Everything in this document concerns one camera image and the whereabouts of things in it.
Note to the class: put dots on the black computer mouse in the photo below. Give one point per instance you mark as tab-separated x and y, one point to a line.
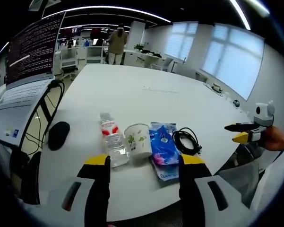
58	136

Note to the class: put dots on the white table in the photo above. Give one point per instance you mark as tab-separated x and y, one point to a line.
137	101

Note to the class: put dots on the short ceiling light strip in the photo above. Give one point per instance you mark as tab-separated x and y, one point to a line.
239	14

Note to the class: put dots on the dark chair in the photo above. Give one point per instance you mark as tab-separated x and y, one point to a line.
30	177

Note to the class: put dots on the small dark mouse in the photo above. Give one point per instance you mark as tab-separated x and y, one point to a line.
236	103

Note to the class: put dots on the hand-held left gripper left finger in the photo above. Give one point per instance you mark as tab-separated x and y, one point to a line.
98	189

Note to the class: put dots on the grey mesh chair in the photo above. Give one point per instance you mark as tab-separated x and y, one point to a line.
241	179

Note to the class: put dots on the long ceiling light strip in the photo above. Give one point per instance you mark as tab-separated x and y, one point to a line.
104	10

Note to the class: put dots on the person's right hand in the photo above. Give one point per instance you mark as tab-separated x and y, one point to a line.
277	139

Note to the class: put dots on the green potted plant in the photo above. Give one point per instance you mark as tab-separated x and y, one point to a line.
139	47

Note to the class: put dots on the white cart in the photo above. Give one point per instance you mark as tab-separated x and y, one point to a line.
94	54

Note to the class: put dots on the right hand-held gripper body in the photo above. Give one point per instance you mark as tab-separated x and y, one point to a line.
263	114

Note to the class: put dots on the white small device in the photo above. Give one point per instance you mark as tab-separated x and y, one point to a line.
216	87

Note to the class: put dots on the silver laptop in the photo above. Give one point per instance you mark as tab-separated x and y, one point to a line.
30	54

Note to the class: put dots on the blue plastic packet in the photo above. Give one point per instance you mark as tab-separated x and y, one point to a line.
164	151

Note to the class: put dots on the small window with blinds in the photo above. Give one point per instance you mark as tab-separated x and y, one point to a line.
182	40

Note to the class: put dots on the white floral paper cup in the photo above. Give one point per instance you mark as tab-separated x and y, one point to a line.
138	142

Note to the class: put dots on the clear plastic water bottle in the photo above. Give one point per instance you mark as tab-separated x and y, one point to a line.
113	144

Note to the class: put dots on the large window with blinds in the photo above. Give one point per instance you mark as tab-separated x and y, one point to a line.
234	59

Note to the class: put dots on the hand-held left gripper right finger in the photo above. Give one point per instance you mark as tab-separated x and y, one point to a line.
191	189

